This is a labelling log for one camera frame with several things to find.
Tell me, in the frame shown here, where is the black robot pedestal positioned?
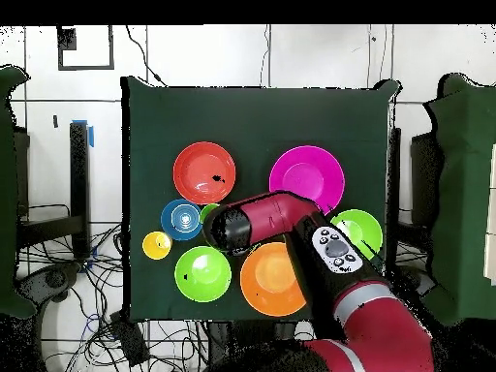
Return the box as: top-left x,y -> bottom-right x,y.
204,320 -> 330,372

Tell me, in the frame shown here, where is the black chair base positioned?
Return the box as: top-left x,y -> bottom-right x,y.
16,261 -> 84,311

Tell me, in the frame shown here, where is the large orange plastic bowl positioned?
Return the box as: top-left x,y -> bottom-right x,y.
239,241 -> 307,318

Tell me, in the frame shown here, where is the dark green table cloth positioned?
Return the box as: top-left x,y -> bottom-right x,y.
120,75 -> 402,323

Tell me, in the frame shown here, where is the black metal stand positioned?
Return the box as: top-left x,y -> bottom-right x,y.
15,120 -> 94,260
387,126 -> 403,268

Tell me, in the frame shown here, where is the yellow plastic cup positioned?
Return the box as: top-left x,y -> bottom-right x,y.
141,231 -> 173,261

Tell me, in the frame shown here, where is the red plastic bowl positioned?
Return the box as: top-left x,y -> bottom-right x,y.
172,140 -> 237,205

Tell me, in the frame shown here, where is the large green plastic bowl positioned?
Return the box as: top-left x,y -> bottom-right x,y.
173,245 -> 233,304
329,208 -> 384,261

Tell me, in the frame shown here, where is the green cloth side table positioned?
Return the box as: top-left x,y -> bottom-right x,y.
0,64 -> 38,320
421,72 -> 496,327

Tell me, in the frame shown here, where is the black square floor frame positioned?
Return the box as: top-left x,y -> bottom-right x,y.
56,24 -> 115,72

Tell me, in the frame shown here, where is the blue plastic bowl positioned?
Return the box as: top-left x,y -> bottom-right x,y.
160,198 -> 204,242

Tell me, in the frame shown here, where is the pink plastic bowl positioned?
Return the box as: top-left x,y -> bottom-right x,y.
268,144 -> 347,216

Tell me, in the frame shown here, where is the green plastic cup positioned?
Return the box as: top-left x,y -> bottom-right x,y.
199,202 -> 221,225

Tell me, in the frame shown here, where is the white box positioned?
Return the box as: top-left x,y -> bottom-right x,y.
482,142 -> 496,287

